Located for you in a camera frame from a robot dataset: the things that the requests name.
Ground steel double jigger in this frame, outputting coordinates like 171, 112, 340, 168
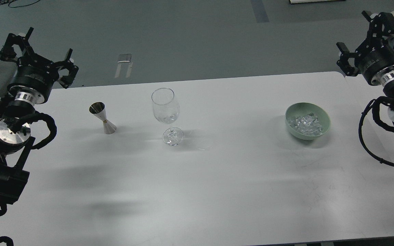
89, 102, 116, 134

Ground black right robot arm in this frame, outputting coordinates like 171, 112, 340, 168
336, 11, 394, 167

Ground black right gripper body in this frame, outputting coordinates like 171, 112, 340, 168
354, 38, 394, 86

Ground clear wine glass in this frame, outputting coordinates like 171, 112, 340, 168
151, 87, 184, 146

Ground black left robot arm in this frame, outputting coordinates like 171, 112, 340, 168
0, 27, 79, 217

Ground clear ice cubes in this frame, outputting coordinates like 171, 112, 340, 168
288, 113, 323, 136

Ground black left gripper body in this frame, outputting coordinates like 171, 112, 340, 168
7, 55, 63, 104

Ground metal floor plate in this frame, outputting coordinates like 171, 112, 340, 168
114, 53, 133, 79

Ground black floor cables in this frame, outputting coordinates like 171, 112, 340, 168
0, 0, 42, 15

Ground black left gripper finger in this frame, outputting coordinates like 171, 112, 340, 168
55, 48, 79, 89
0, 27, 34, 64

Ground green bowl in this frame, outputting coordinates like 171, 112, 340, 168
284, 102, 330, 140

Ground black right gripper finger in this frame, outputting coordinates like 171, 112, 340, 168
336, 42, 359, 77
361, 11, 394, 48

